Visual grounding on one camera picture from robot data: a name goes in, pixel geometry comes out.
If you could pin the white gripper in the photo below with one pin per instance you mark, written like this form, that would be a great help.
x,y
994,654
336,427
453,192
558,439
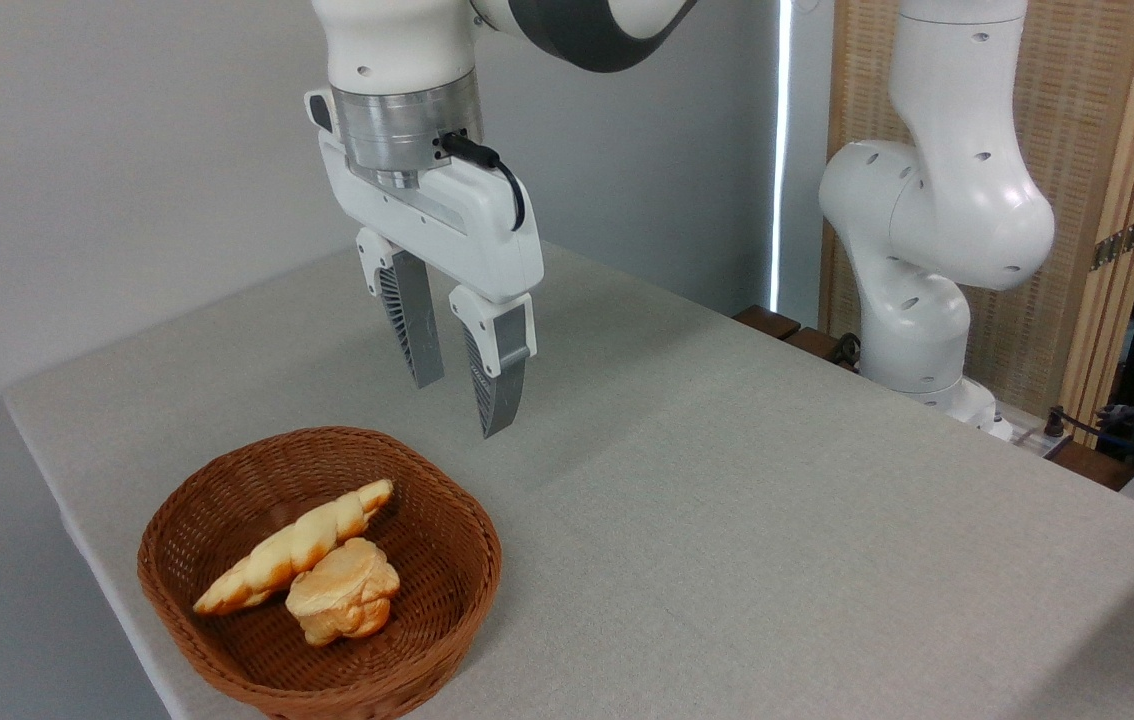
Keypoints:
x,y
447,225

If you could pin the round golden bread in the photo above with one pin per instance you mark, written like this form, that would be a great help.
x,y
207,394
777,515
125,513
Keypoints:
x,y
342,598

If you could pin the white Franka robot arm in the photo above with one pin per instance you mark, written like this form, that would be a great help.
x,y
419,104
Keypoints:
x,y
937,100

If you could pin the long twisted bread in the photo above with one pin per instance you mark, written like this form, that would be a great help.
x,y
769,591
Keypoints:
x,y
277,558

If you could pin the brown wicker basket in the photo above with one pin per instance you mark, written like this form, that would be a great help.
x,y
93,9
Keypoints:
x,y
432,560

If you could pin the grey tablecloth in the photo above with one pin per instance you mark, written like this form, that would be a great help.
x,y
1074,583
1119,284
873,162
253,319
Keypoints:
x,y
727,500

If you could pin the woven wooden folding screen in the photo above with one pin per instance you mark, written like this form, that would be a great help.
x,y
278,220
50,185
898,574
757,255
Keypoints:
x,y
1077,100

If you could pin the brass screen hinge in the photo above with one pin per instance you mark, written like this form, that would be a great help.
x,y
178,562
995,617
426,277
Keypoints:
x,y
1122,242

